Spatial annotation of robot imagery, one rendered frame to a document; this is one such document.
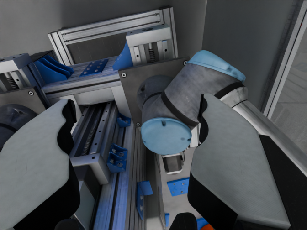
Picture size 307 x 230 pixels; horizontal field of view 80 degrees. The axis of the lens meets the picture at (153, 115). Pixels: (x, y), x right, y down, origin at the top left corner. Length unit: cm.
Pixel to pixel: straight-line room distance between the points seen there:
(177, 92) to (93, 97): 42
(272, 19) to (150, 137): 62
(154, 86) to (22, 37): 147
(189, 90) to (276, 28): 50
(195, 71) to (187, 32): 126
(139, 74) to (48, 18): 125
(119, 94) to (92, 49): 79
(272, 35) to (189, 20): 91
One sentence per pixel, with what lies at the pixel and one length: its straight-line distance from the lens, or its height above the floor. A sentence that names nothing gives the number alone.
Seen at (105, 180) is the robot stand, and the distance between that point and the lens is 55.
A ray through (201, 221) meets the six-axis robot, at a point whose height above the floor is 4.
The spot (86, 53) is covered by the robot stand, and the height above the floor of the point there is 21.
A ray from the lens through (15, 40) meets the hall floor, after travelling 191.
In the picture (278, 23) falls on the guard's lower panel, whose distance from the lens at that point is 81.
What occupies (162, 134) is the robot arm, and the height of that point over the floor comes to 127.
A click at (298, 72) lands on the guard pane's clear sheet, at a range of 73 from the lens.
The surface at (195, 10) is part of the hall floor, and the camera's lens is 163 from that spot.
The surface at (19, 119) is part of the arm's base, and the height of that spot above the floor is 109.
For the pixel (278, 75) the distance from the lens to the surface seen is 78.
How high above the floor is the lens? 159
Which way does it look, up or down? 57 degrees down
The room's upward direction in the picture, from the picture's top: 175 degrees clockwise
